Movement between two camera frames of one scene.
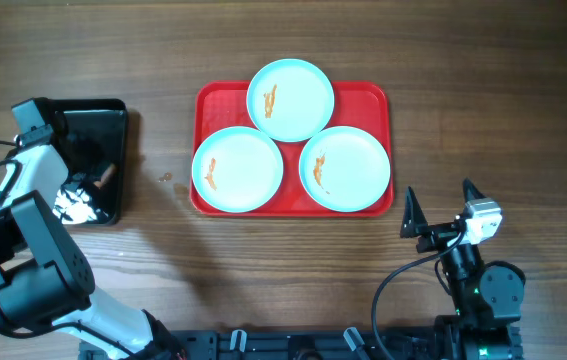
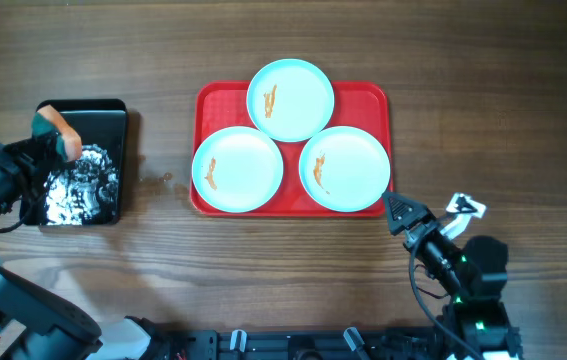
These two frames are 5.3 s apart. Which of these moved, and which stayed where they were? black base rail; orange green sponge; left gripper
Moved: orange green sponge; left gripper
Stayed: black base rail
